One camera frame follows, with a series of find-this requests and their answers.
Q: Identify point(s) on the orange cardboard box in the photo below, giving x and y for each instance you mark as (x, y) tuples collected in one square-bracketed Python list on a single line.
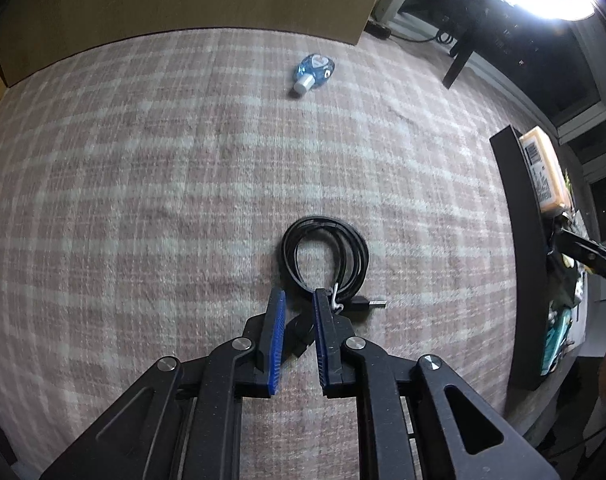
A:
[(545, 170)]

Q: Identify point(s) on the wooden cabinet panel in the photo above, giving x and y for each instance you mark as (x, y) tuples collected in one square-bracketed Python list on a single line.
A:
[(183, 5)]

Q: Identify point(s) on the teal packet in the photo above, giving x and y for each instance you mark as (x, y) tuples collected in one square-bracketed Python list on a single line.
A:
[(557, 340)]

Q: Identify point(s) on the blue bottle with white cap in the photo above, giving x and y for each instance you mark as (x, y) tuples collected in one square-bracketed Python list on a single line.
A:
[(315, 67)]

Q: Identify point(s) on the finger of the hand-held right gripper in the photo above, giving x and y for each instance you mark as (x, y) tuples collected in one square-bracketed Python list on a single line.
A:
[(590, 255)]

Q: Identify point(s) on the black storage box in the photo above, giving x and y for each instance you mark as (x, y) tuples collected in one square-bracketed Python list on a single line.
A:
[(525, 285)]

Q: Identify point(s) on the black power strip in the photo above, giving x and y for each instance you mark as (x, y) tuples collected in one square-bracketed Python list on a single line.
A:
[(379, 30)]

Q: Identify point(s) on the black table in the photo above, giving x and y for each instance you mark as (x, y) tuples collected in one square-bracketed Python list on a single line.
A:
[(459, 57)]

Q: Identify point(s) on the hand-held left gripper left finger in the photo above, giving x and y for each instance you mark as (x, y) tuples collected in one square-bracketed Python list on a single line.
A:
[(275, 345)]

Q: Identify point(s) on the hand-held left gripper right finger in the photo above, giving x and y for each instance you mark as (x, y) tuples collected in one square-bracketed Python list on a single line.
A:
[(323, 345)]

